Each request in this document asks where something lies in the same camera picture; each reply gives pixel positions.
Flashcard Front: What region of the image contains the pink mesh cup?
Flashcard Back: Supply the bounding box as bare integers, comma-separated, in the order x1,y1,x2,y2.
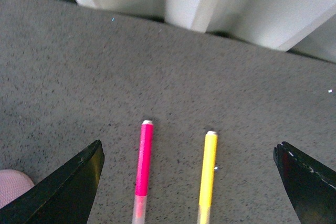
0,169,34,208

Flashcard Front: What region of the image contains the pink highlighter pen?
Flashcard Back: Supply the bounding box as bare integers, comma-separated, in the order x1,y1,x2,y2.
132,120,154,223

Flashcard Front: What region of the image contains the yellow highlighter pen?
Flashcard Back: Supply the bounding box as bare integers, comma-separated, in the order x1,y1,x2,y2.
197,131,218,224

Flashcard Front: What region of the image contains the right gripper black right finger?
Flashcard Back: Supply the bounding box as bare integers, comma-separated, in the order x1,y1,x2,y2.
274,142,335,223

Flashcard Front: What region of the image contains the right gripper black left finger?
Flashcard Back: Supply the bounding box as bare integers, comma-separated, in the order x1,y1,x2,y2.
1,140,104,223

